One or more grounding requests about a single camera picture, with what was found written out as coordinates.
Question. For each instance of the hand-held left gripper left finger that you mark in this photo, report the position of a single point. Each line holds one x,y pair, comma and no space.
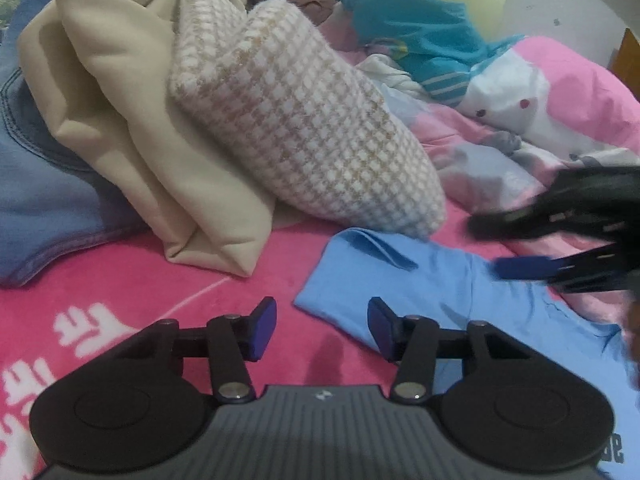
262,327

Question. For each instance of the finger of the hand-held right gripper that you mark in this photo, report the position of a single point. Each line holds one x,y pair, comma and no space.
510,225
522,267

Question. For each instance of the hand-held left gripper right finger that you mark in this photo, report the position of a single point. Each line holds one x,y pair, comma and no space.
380,327

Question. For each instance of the blue t-shirt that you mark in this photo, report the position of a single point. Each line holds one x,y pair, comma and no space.
450,280

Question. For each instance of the pink patterned duvet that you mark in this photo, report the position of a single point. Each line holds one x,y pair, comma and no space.
565,90

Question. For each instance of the pink floral blanket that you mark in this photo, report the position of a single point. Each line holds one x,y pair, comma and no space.
125,300

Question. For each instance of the brown wooden wardrobe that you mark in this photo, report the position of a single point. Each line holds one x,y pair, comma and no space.
627,60

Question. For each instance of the white crumpled cloth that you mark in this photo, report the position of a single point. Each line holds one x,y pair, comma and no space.
385,72

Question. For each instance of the beige checked knit sweater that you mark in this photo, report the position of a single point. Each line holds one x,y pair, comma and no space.
310,135

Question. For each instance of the beige cloth garment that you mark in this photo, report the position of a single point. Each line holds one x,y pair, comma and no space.
150,160

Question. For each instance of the teal striped cloth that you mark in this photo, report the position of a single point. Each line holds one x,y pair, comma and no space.
425,35

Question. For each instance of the blue denim jeans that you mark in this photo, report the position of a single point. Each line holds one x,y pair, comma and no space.
40,185

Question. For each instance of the green-grey patterned pillow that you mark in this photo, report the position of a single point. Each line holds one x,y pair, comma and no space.
6,7

